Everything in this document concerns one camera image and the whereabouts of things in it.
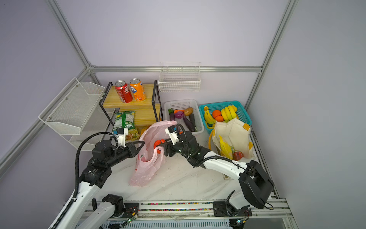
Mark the brown potato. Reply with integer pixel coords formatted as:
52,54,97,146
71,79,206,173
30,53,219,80
184,107,193,116

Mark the yellow banana left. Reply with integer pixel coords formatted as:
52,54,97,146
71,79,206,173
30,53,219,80
204,106,216,125

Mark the green snack bag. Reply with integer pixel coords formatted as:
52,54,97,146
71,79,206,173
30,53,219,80
113,111,135,132

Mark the white wire wall basket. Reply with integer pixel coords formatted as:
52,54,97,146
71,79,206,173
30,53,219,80
158,62,201,93

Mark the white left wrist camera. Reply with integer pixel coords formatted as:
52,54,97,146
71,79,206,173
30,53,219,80
114,127,129,148

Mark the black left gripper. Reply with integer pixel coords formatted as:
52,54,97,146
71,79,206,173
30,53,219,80
106,141,144,168

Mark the orange fruit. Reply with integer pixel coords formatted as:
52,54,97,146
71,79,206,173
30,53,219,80
215,115,224,122
212,110,221,119

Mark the dark green cucumber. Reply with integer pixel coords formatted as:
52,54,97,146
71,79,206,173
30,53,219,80
189,113,197,131

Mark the white mesh wall rack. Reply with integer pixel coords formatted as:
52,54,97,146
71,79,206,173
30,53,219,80
39,78,115,148

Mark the orange fruit back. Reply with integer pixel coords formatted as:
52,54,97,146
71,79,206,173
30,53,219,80
212,110,221,119

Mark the purple onion back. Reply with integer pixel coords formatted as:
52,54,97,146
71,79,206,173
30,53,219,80
175,112,185,119

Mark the orange soda can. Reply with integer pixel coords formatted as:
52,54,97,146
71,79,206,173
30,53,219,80
130,78,146,101

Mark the yellow potato chips bag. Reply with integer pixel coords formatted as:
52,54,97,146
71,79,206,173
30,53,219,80
219,136,233,159

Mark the red cola can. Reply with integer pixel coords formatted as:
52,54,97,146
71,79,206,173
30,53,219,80
233,151,244,161
115,80,133,103

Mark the yellow corn chips bag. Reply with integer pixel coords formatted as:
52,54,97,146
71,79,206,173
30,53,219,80
126,128,141,142

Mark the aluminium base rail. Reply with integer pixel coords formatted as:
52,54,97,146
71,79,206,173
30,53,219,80
75,199,298,229

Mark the pink plastic grocery bag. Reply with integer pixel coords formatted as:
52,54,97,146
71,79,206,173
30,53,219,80
129,120,177,187

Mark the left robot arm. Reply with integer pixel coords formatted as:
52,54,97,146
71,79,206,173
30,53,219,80
50,132,145,229

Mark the white canvas tote bag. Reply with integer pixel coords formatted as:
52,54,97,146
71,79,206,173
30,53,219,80
208,118,255,162

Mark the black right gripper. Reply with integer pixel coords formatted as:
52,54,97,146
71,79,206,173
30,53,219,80
156,137,192,157

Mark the red toy tomato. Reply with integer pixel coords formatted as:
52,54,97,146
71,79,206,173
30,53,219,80
153,139,166,149

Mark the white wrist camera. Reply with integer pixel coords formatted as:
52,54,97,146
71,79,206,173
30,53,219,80
114,127,129,148
165,125,179,145

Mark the white plastic vegetable basket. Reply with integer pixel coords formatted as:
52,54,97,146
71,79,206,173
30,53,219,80
163,99,205,135

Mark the orange fruit front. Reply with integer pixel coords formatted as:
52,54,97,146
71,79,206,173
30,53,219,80
215,115,224,122

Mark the black frame wooden shelf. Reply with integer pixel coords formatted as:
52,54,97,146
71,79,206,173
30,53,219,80
99,81,164,127

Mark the yellow banana bunch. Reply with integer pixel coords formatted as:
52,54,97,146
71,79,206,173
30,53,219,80
221,105,238,122

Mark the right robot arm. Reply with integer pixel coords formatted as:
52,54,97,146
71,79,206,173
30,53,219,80
160,124,274,210

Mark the light purple eggplant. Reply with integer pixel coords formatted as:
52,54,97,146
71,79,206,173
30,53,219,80
168,109,175,121

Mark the teal plastic fruit basket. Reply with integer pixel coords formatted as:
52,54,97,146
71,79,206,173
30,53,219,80
199,101,252,134

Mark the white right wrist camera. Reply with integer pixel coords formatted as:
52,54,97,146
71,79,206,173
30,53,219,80
165,125,179,145

